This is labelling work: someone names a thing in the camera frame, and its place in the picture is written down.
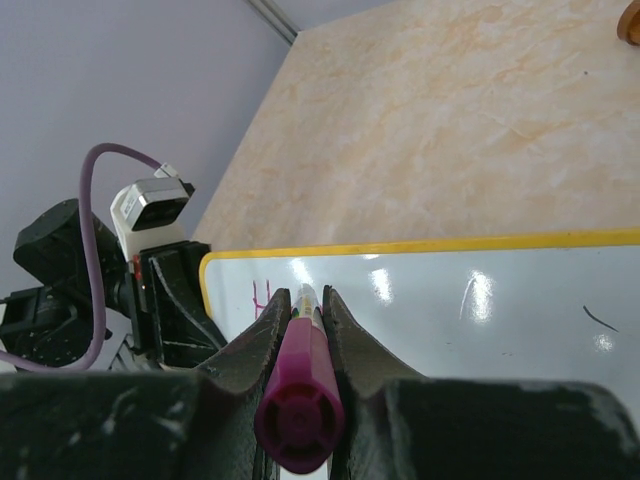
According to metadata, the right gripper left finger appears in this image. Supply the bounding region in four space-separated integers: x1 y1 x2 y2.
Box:
1 289 291 479

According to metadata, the yellow framed whiteboard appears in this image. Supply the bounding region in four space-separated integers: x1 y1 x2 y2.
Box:
199 229 639 385

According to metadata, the white marker purple cap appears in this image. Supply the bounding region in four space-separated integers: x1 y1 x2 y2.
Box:
254 284 345 474

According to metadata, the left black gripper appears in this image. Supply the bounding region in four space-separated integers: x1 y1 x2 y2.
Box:
122 241 227 369

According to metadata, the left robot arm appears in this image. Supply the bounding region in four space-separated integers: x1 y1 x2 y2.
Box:
1 198 227 370

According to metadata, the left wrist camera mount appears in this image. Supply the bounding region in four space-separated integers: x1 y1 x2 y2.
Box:
110 163 195 261

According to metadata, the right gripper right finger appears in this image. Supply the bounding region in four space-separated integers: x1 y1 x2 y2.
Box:
323 286 639 479

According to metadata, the orange wooden shelf rack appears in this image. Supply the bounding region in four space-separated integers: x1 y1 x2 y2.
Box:
616 0 640 46

